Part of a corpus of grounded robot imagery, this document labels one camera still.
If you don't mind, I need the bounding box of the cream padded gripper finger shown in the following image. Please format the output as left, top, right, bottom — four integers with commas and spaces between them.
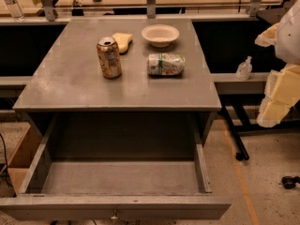
254, 22, 278, 47
257, 64, 300, 128

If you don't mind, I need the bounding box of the white green 7up can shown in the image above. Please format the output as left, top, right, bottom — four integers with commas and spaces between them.
147, 52, 185, 76

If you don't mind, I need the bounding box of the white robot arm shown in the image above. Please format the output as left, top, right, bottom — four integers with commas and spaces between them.
255, 0, 300, 128

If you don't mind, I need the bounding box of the brown gold soda can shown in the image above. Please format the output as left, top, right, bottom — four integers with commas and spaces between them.
97, 37, 122, 79

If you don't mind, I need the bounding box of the open grey top drawer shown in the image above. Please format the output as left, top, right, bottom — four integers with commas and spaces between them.
1, 112, 231, 220

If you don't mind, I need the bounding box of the clear hand sanitizer bottle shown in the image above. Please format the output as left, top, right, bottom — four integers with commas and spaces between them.
235, 56, 252, 81

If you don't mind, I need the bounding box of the black table leg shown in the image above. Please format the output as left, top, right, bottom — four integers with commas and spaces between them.
220, 95, 251, 161

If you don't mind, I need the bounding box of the black caster wheel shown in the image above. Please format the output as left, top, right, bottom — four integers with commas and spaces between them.
281, 176, 300, 189

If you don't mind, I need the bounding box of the white paper bowl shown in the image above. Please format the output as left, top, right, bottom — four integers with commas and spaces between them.
142, 24, 180, 48

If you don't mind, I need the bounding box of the yellow sponge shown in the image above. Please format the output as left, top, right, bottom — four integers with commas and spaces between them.
112, 33, 133, 54

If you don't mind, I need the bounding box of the grey metal cabinet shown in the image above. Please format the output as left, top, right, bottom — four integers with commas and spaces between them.
14, 17, 220, 140

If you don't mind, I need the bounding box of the clear plastic water bottle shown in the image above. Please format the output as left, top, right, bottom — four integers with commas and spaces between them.
3, 0, 24, 21

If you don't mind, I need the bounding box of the cardboard box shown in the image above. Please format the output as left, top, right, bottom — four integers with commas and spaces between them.
7, 126, 41, 193

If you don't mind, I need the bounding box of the black cable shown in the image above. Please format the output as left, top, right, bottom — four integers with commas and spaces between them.
0, 132, 13, 188

